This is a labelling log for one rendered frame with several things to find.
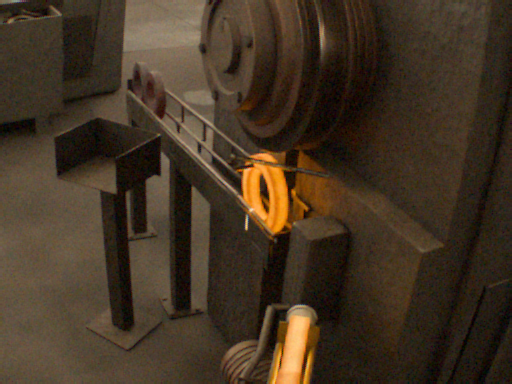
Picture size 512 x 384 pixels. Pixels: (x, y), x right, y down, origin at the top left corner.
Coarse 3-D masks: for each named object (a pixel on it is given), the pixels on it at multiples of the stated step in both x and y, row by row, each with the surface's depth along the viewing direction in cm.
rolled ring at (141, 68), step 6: (138, 66) 226; (144, 66) 225; (132, 72) 236; (138, 72) 233; (144, 72) 223; (132, 78) 237; (138, 78) 236; (144, 78) 223; (138, 84) 237; (138, 90) 237; (138, 96) 236; (144, 102) 227
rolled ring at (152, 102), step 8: (152, 72) 212; (152, 80) 210; (160, 80) 209; (144, 88) 222; (152, 88) 221; (160, 88) 208; (144, 96) 223; (152, 96) 222; (160, 96) 208; (152, 104) 222; (160, 104) 209; (160, 112) 211
